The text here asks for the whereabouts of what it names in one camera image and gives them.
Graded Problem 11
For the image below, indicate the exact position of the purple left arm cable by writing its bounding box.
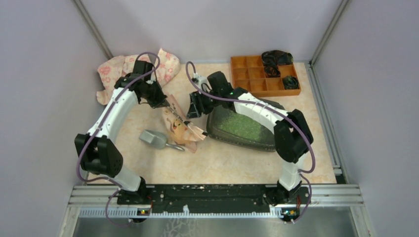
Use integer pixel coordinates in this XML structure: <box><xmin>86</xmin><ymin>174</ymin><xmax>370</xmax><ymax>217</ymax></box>
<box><xmin>75</xmin><ymin>51</ymin><xmax>161</xmax><ymax>226</ymax></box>

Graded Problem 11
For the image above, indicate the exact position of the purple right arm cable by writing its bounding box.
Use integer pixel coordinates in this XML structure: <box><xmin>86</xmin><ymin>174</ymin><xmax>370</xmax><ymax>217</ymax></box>
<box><xmin>185</xmin><ymin>61</ymin><xmax>317</xmax><ymax>223</ymax></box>

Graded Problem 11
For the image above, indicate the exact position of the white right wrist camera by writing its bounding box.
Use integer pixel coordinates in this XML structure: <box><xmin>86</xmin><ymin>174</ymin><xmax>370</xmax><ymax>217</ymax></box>
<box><xmin>192</xmin><ymin>74</ymin><xmax>210</xmax><ymax>92</ymax></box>

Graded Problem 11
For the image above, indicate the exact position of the green cat litter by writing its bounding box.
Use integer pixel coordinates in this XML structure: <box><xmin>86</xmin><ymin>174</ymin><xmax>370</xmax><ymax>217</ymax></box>
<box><xmin>215</xmin><ymin>110</ymin><xmax>274</xmax><ymax>143</ymax></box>

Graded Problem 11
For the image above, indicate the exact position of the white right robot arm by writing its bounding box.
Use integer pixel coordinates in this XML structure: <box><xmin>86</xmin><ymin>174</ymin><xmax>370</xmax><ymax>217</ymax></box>
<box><xmin>187</xmin><ymin>71</ymin><xmax>316</xmax><ymax>203</ymax></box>

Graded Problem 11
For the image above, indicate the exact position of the floral pink cloth bag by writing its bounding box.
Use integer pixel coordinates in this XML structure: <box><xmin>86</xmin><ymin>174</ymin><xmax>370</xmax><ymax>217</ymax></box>
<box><xmin>96</xmin><ymin>48</ymin><xmax>180</xmax><ymax>105</ymax></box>

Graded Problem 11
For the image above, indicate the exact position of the small dark coiled cord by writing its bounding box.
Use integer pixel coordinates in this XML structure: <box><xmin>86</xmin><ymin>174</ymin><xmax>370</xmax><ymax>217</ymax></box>
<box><xmin>282</xmin><ymin>75</ymin><xmax>300</xmax><ymax>90</ymax></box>

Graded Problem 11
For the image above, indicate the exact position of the silver metal scoop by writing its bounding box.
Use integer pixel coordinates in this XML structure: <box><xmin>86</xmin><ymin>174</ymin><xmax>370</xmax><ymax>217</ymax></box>
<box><xmin>139</xmin><ymin>129</ymin><xmax>185</xmax><ymax>152</ymax></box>

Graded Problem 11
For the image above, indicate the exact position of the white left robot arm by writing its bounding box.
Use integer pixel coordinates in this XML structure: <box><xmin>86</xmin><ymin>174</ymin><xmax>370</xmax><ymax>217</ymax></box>
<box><xmin>75</xmin><ymin>60</ymin><xmax>169</xmax><ymax>204</ymax></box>

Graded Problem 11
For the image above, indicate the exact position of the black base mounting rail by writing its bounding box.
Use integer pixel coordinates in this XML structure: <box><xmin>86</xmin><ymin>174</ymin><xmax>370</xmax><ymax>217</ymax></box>
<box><xmin>117</xmin><ymin>184</ymin><xmax>309</xmax><ymax>214</ymax></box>

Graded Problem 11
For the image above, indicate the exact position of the dark grey litter box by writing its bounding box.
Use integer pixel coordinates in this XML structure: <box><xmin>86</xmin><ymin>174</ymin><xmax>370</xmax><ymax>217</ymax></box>
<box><xmin>206</xmin><ymin>106</ymin><xmax>276</xmax><ymax>152</ymax></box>

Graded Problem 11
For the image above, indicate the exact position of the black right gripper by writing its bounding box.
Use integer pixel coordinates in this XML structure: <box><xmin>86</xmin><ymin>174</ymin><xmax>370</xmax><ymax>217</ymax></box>
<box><xmin>186</xmin><ymin>89</ymin><xmax>221</xmax><ymax>119</ymax></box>

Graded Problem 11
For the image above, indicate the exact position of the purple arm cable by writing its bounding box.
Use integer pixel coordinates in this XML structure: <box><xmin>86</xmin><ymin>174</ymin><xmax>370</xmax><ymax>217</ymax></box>
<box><xmin>185</xmin><ymin>61</ymin><xmax>317</xmax><ymax>223</ymax></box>
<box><xmin>75</xmin><ymin>51</ymin><xmax>161</xmax><ymax>226</ymax></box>

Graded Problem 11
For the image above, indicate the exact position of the orange divided organizer tray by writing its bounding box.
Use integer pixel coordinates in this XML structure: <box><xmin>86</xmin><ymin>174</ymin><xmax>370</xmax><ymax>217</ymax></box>
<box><xmin>230</xmin><ymin>55</ymin><xmax>301</xmax><ymax>97</ymax></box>

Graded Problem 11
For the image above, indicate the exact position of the pink cat litter bag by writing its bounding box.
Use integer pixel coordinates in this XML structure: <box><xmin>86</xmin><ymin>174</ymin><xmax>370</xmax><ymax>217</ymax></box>
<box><xmin>162</xmin><ymin>95</ymin><xmax>207</xmax><ymax>153</ymax></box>

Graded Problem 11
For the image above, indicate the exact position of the dark tangled cords bundle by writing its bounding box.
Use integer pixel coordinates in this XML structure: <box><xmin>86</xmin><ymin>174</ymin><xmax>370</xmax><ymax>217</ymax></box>
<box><xmin>260</xmin><ymin>50</ymin><xmax>294</xmax><ymax>79</ymax></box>

